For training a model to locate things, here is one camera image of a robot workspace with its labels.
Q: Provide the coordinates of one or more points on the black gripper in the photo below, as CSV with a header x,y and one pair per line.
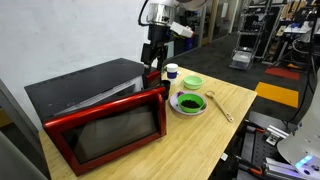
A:
x,y
159,34

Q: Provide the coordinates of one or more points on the purple toy grapes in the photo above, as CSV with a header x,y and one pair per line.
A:
x,y
180,93

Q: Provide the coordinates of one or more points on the dark green bowl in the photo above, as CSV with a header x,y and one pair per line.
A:
x,y
190,104

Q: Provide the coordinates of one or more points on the red and black microwave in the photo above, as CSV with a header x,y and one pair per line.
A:
x,y
83,86

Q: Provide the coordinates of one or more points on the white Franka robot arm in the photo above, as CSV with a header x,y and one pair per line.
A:
x,y
300,140

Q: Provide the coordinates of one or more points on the white paper cup, blue sleeve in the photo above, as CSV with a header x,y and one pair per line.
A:
x,y
172,70

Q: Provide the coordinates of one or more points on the wooden spoon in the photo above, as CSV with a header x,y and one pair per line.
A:
x,y
221,106

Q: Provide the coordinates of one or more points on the orange and black clamp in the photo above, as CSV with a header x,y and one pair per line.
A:
x,y
250,168
256,129

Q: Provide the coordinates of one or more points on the black perforated breadboard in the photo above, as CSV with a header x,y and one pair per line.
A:
x,y
260,146

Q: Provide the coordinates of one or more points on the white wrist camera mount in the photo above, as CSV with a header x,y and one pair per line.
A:
x,y
181,29

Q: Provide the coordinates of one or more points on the silver aluminium bracket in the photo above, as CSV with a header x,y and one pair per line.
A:
x,y
280,165
276,135

